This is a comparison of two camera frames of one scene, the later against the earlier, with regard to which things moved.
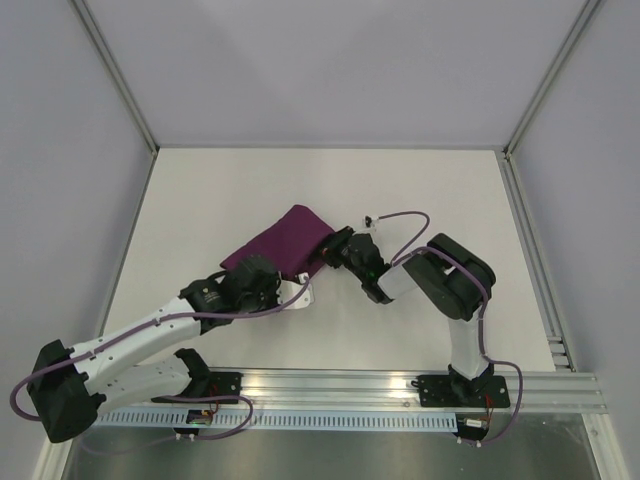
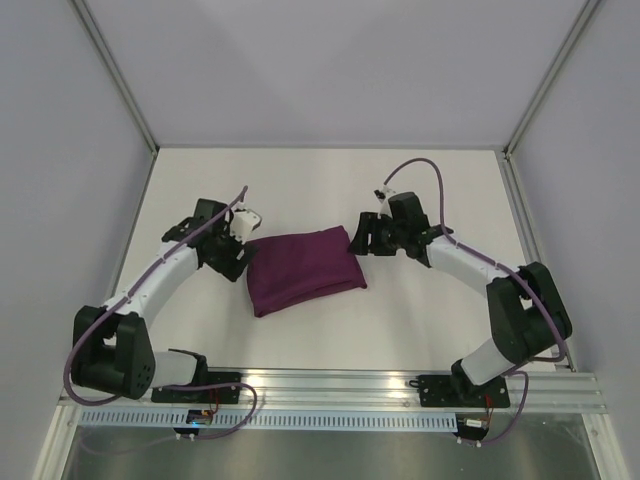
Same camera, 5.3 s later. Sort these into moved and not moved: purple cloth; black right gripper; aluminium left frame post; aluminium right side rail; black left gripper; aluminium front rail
Moved: purple cloth; black left gripper; black right gripper
Not moved: aluminium front rail; aluminium right side rail; aluminium left frame post
